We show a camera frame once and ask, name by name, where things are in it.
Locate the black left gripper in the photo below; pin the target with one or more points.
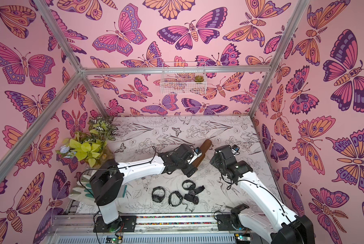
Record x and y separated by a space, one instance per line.
191 171

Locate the wooden watch stand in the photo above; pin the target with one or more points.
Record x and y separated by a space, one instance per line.
206 145

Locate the green potted plant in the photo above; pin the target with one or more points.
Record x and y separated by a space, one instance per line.
89 147

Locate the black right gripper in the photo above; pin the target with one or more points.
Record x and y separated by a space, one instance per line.
220 157

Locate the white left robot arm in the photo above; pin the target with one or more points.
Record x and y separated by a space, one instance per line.
106 182

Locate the small succulent plant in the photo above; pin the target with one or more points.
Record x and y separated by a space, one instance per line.
199 79

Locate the white wire basket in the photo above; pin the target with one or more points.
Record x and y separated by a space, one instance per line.
178 77

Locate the black watch with dial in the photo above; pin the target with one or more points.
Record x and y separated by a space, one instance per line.
196 191

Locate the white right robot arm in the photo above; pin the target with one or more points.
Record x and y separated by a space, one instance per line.
278 224

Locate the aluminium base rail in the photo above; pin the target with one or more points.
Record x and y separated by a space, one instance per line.
177 228

